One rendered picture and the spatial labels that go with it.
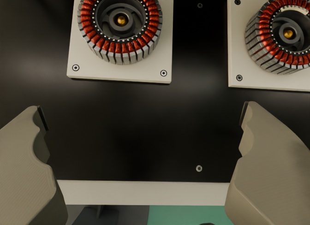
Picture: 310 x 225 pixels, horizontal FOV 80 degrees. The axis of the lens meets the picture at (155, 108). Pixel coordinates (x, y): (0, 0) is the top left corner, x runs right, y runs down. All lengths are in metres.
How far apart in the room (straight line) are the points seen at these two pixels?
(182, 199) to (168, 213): 0.82
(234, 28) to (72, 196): 0.36
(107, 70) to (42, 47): 0.11
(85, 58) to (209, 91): 0.19
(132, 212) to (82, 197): 0.80
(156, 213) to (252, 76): 0.94
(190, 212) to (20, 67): 1.03
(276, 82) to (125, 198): 0.29
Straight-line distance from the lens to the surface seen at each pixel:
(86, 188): 0.32
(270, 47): 0.31
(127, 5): 0.31
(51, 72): 0.32
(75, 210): 1.15
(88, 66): 0.29
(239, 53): 0.33
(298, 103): 0.38
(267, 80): 0.34
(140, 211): 1.11
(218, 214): 1.21
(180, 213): 1.15
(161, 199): 0.32
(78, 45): 0.31
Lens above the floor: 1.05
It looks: 81 degrees down
